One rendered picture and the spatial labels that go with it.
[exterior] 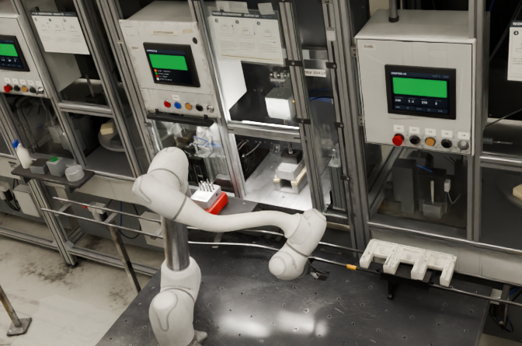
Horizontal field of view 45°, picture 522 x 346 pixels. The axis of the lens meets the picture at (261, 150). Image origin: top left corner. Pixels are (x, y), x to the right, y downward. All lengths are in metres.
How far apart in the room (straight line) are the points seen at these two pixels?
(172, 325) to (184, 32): 1.20
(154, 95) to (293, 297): 1.12
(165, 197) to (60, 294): 2.22
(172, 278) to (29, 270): 2.12
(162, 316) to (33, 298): 1.96
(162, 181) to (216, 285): 0.86
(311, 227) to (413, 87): 0.63
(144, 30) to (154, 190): 0.85
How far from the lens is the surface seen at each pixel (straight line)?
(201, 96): 2.82
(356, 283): 2.89
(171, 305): 2.60
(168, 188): 2.28
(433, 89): 2.31
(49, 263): 4.67
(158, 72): 2.87
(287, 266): 2.35
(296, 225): 2.34
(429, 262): 2.70
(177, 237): 2.58
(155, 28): 2.79
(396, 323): 2.73
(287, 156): 3.03
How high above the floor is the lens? 2.73
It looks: 32 degrees down
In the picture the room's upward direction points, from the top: 12 degrees counter-clockwise
